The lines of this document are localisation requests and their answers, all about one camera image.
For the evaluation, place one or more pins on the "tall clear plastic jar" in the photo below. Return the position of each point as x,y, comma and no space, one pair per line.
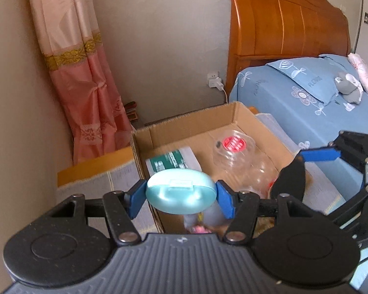
257,174

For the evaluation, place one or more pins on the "orange wooden headboard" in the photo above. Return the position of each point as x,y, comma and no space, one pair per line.
279,21

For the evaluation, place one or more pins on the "blue floral bed sheet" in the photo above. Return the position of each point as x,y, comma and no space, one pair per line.
279,113

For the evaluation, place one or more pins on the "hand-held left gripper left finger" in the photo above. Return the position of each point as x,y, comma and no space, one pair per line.
136,199

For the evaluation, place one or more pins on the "blue floral pillow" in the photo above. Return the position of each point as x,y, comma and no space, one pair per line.
309,76

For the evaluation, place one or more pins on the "white plug-in charger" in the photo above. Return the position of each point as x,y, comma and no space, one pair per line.
216,84

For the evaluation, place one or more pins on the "cardboard box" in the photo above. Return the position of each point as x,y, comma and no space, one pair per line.
165,137

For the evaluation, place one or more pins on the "white bottle with green label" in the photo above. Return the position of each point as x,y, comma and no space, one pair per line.
168,160

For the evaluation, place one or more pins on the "mint green oval case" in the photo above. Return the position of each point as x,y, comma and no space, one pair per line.
181,193

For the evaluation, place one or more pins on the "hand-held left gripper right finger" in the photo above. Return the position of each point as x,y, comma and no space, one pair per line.
225,200

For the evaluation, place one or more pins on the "clear round container red label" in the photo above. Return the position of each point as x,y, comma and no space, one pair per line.
234,147

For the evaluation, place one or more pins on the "yellow wooden table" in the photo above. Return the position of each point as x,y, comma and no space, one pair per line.
95,166

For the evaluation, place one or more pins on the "white wall socket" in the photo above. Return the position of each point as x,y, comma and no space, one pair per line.
212,75

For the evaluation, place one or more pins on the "thin metal pole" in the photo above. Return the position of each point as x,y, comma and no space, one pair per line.
359,12

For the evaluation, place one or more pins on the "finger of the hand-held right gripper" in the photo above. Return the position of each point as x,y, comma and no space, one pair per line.
320,154
352,205

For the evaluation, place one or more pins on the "pink curtain with gold band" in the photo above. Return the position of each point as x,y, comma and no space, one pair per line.
76,67

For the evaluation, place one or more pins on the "grey plush toy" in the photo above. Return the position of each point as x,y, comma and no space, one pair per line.
349,87

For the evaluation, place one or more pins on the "brown wooden item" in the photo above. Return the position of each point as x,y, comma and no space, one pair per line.
131,110

